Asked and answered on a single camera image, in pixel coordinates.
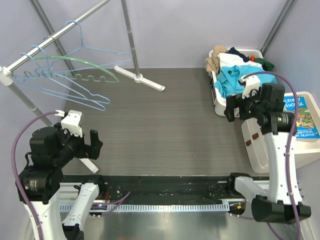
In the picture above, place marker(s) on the dark green garment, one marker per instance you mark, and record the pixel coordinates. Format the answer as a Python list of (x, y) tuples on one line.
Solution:
[(266, 65)]

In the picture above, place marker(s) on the orange t shirt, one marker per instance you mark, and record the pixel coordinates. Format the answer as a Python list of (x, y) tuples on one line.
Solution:
[(252, 58)]

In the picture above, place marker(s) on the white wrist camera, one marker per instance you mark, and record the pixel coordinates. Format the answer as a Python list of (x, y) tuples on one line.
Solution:
[(71, 121), (251, 84)]

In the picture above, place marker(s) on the beige garment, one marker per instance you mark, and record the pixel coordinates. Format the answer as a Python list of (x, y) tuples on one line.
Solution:
[(213, 61)]

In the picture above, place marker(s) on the navy garment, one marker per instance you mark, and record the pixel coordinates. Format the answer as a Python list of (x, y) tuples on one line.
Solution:
[(234, 51)]

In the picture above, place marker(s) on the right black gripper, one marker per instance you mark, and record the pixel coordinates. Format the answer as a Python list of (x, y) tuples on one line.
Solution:
[(236, 101)]

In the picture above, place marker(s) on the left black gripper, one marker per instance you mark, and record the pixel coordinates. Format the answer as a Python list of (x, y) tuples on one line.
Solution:
[(92, 150)]

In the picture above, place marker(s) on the white laundry basket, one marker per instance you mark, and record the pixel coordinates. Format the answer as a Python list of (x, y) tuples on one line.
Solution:
[(218, 101)]

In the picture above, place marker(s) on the green plastic hanger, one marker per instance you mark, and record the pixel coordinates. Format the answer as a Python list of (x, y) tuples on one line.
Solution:
[(82, 63)]

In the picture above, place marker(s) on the white t shirt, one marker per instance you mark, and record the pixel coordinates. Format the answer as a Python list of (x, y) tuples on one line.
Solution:
[(230, 60)]

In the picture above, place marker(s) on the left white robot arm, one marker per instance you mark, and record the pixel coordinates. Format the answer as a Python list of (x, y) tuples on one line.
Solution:
[(52, 147)]

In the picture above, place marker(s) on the blue wire hanger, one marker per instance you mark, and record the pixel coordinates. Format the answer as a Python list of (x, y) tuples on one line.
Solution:
[(84, 46), (95, 101), (42, 63)]

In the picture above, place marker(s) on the cyan t shirt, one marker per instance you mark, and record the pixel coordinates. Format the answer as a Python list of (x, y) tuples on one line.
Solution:
[(227, 79)]

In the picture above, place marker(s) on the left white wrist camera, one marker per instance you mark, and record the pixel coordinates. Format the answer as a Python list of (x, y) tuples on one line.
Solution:
[(71, 121)]

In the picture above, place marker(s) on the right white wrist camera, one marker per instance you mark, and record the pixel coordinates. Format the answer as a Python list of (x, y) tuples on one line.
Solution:
[(251, 84)]

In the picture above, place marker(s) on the white drawer unit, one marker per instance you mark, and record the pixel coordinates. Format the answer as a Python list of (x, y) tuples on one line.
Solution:
[(306, 151)]

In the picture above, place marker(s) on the blue treehouse book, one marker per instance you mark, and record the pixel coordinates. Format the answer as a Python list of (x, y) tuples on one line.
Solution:
[(305, 124)]

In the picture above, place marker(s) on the silver clothes rack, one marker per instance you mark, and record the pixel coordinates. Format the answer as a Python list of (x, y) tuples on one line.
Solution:
[(6, 72)]

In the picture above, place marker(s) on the white slotted cable duct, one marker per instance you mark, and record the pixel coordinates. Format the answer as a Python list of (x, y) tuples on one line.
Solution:
[(126, 208)]

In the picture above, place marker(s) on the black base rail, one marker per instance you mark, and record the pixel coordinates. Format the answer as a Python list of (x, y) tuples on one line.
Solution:
[(170, 190)]

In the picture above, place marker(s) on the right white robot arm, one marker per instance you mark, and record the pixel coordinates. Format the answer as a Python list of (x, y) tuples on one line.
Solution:
[(282, 202)]

